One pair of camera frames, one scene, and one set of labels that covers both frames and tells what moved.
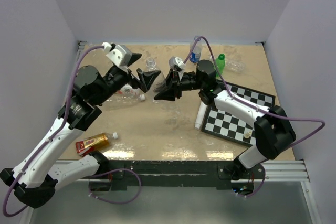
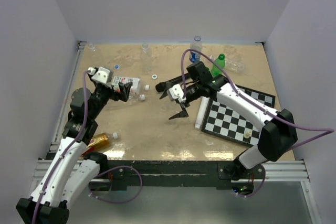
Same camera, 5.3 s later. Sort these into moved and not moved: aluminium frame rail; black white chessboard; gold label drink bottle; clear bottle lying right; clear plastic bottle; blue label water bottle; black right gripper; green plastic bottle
Moved: clear plastic bottle; black right gripper
Not moved: black white chessboard; green plastic bottle; gold label drink bottle; blue label water bottle; clear bottle lying right; aluminium frame rail
